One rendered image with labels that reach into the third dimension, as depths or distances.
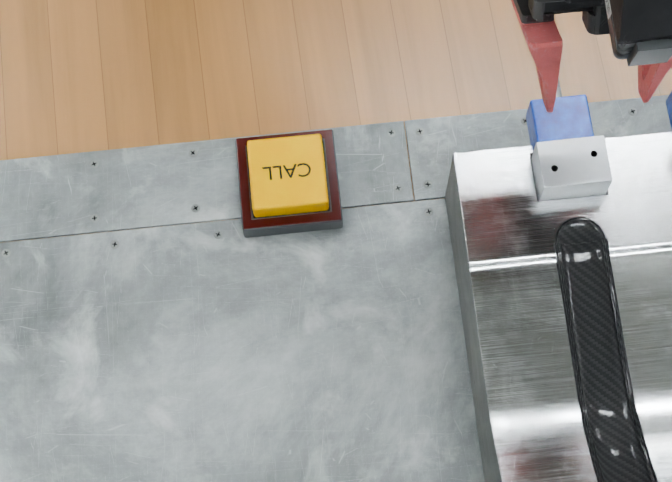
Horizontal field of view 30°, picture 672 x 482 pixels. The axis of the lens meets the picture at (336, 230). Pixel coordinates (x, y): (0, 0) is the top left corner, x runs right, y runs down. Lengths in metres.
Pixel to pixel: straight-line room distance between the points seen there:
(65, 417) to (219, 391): 0.12
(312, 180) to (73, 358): 0.23
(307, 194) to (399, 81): 0.14
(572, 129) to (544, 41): 0.18
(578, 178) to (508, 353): 0.13
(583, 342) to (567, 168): 0.12
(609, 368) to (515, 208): 0.13
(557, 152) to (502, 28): 0.20
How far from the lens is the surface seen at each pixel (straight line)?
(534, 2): 0.76
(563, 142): 0.92
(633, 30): 0.69
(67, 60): 1.10
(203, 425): 0.98
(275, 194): 0.98
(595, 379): 0.91
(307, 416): 0.97
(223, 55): 1.08
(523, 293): 0.91
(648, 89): 0.84
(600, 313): 0.92
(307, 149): 1.00
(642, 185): 0.95
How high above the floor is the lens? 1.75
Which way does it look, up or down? 71 degrees down
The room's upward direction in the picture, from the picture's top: 2 degrees counter-clockwise
